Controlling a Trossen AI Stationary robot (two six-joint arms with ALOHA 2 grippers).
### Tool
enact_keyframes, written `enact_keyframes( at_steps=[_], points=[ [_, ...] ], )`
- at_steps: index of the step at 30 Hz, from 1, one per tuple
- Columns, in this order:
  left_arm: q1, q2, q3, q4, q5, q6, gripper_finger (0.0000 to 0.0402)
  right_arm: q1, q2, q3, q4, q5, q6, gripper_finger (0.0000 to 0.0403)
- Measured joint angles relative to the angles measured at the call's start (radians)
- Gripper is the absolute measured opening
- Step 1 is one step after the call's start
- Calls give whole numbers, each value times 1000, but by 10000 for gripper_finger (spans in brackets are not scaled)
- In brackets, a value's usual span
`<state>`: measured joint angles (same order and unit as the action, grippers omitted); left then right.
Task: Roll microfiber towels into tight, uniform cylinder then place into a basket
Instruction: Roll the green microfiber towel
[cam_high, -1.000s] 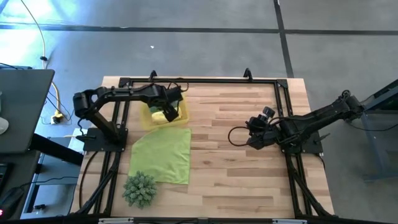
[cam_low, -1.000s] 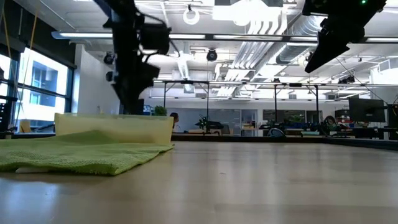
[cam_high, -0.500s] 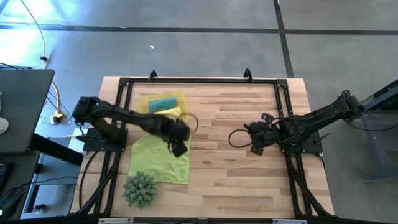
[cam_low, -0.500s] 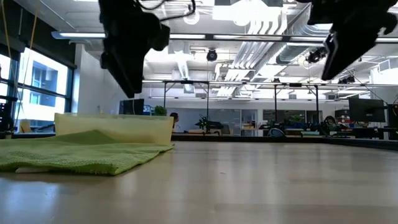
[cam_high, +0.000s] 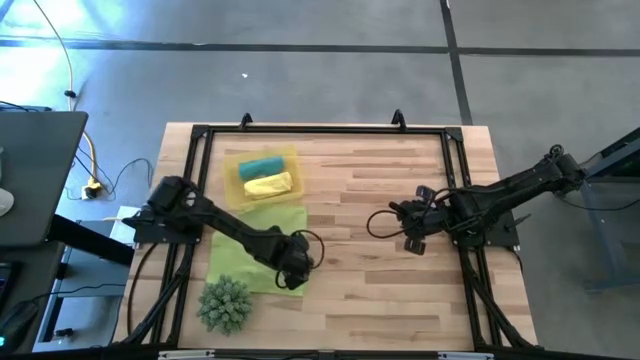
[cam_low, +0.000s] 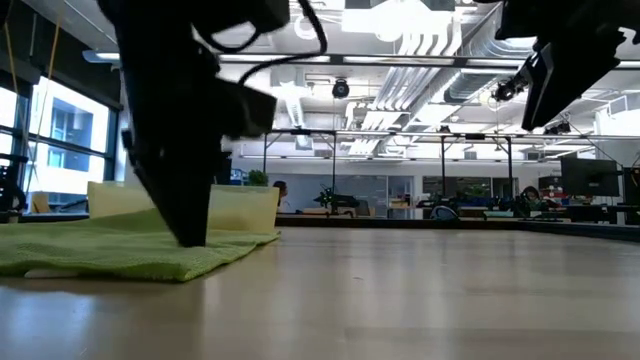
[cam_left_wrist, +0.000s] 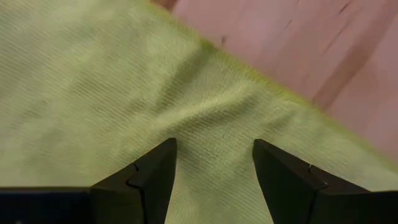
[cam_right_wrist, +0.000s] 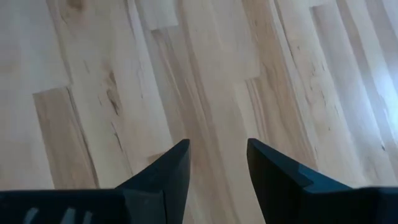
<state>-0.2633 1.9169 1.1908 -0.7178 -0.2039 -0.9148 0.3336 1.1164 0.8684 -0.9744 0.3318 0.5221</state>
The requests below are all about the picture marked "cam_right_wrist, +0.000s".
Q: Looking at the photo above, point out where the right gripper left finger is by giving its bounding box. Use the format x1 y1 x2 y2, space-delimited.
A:
0 139 192 224

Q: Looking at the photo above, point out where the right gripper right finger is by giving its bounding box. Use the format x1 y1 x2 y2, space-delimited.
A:
246 138 398 224

